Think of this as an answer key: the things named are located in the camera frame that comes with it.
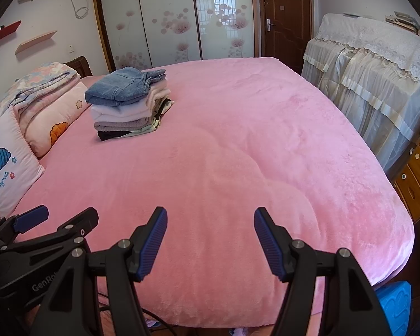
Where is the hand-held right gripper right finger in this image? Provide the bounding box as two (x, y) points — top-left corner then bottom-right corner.
(254, 207), (389, 336)

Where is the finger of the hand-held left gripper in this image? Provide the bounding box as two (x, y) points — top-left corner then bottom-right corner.
(14, 207), (99, 253)
(0, 205), (50, 244)

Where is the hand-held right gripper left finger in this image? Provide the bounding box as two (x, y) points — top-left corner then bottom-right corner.
(29, 206), (168, 336)

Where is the blue denim jacket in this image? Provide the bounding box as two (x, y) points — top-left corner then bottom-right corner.
(84, 66), (167, 107)

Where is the pink pillow with bag print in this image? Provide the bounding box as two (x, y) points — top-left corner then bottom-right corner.
(0, 107), (47, 219)

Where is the black folded garment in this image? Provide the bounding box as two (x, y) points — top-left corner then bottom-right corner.
(97, 129), (133, 142)

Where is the pink pillow with flower print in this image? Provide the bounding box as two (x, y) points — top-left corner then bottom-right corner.
(22, 82), (91, 158)

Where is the grey folded garment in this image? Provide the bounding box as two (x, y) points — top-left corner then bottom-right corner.
(94, 117), (158, 132)

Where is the white folded sweater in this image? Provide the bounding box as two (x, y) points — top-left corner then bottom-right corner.
(91, 80), (171, 121)

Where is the beige folded garment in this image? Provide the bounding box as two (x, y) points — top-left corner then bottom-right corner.
(150, 98), (175, 128)

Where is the blue plastic stool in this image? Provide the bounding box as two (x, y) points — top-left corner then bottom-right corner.
(376, 281), (413, 336)

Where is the folded floral quilt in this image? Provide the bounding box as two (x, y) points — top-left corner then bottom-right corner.
(0, 62), (81, 113)

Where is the dark wooden headboard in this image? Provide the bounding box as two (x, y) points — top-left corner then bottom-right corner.
(63, 56), (93, 78)

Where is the wooden drawer cabinet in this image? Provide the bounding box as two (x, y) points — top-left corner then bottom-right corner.
(392, 119), (420, 223)

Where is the lace-covered furniture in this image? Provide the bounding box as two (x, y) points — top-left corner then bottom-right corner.
(301, 13), (420, 179)

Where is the floral sliding door wardrobe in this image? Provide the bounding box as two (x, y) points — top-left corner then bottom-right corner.
(91, 0), (261, 74)

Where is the stack of books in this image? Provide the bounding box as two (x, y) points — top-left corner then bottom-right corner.
(385, 11), (420, 39)

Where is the light wooden wall shelf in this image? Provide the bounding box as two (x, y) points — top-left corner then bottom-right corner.
(15, 31), (58, 55)

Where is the red wall shelf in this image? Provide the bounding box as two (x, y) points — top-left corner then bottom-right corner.
(0, 20), (22, 50)

